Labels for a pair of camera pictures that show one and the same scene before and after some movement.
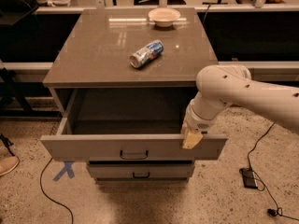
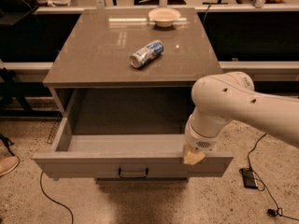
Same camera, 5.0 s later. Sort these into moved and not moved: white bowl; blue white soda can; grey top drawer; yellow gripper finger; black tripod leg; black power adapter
Moved: yellow gripper finger; grey top drawer
Not moved: black power adapter; blue white soda can; white bowl; black tripod leg
